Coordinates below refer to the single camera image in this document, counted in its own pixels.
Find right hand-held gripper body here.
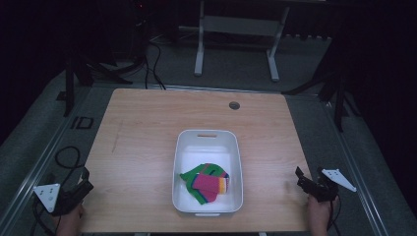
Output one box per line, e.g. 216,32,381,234
307,167,358,204

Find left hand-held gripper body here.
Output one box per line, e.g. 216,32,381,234
32,182,87,217

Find colourful striped sock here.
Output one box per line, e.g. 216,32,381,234
186,173,230,207
179,162,230,191

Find white plastic basket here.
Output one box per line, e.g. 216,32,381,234
171,129,245,218

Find person's right hand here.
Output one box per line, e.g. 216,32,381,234
306,193,340,236

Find person's left hand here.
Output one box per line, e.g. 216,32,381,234
54,203,85,236

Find black metal stand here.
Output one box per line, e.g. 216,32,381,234
281,70,362,134
56,38,149,118

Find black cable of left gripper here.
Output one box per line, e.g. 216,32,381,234
30,145,84,236

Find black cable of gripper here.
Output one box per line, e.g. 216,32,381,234
30,145,84,236
326,195,342,236

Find metal floor rail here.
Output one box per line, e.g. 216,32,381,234
0,88,94,232
323,97,391,236

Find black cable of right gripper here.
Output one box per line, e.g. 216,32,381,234
326,195,342,236

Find black floor cables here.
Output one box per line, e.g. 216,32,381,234
143,35,167,91

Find white metal desk frame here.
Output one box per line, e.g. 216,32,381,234
178,0,328,83

